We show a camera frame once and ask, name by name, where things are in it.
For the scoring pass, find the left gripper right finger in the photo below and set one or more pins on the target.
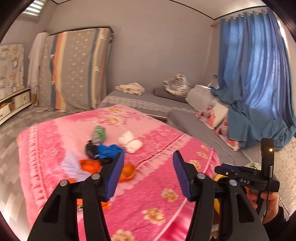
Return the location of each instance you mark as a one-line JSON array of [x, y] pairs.
[[238, 220]]

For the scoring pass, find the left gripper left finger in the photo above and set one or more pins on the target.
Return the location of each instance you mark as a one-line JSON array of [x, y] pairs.
[[58, 218]]

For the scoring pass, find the orange snack wrapper bundle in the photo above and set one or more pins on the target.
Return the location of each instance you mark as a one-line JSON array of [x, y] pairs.
[[92, 203]]

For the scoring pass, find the white tissue bundle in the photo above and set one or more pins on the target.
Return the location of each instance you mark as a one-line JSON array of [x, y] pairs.
[[129, 142]]

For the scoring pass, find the yellow rimmed trash bin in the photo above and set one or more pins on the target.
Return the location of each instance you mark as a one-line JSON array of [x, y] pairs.
[[220, 190]]

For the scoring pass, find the person's right hand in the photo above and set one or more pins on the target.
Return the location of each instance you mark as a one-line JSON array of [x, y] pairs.
[[272, 203]]

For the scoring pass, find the green printed cloth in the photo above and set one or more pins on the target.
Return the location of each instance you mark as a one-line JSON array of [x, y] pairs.
[[254, 165]]

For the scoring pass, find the orange peel left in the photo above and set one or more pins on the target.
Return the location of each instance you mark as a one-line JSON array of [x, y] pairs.
[[91, 166]]

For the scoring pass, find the orange peel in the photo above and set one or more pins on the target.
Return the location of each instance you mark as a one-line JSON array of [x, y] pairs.
[[91, 166], [128, 173]]

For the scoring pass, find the lavender foam fruit net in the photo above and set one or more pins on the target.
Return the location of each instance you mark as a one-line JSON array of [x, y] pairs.
[[72, 168]]

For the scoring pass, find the orange peel right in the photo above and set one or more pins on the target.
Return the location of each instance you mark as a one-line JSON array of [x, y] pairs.
[[128, 173]]

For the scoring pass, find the black plastic bag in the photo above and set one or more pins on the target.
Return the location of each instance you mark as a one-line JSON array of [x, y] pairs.
[[92, 152]]

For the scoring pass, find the blue plastic bag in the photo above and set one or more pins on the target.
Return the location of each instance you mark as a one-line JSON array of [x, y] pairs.
[[108, 152]]

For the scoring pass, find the green snack wrapper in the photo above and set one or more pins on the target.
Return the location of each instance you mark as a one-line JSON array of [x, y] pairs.
[[98, 135]]

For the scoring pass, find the pink floral blanket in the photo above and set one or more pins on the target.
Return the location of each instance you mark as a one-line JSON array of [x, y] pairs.
[[148, 203]]

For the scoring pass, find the grey sofa near section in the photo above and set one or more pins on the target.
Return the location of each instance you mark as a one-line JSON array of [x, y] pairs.
[[189, 124]]

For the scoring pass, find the baby print pillow upper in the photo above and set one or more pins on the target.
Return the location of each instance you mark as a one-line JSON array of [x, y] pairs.
[[213, 114]]

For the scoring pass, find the grey lace covered pillow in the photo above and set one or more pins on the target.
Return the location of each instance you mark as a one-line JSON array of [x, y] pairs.
[[199, 97]]

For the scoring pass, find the blue window curtain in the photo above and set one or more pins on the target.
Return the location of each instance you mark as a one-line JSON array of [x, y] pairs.
[[254, 79]]

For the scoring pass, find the dark grey cushion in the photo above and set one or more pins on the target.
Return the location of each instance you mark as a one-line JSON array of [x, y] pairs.
[[161, 92]]

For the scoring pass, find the white tiger plush toy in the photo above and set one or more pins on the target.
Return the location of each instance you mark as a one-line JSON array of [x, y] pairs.
[[179, 86]]

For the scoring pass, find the beige crumpled cloth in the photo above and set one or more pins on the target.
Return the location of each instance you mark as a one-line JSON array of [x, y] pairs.
[[131, 88]]

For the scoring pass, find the striped grey covered furniture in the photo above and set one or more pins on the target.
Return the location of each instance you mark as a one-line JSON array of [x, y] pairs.
[[72, 74]]

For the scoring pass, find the white hanging cloth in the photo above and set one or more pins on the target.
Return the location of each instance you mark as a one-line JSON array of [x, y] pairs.
[[35, 58]]

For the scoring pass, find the cartoon print cloth cover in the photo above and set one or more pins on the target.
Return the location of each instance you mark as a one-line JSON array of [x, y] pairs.
[[11, 69]]

